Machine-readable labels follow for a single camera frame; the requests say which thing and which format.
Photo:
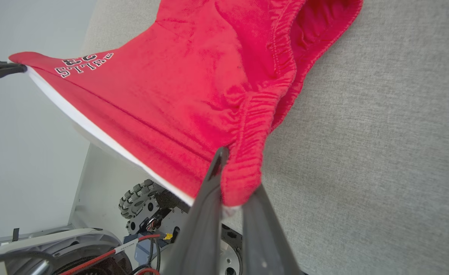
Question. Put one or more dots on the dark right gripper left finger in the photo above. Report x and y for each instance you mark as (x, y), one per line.
(201, 236)

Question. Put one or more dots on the blue electronics box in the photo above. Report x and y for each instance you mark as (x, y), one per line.
(142, 252)

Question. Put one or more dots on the red basketball shorts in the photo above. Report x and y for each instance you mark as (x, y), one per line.
(171, 95)

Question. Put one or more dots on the black omni wheel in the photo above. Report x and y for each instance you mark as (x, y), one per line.
(136, 198)

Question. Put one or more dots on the white round robot cover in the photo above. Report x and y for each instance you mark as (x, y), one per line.
(75, 238)

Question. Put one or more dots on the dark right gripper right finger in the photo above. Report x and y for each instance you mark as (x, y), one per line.
(262, 244)

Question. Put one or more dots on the grey fabric sofa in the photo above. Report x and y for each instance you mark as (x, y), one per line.
(381, 152)

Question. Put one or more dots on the dark robot base chassis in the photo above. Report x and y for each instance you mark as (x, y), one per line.
(173, 219)

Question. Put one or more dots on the black wall clip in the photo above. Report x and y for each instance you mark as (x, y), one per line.
(16, 234)

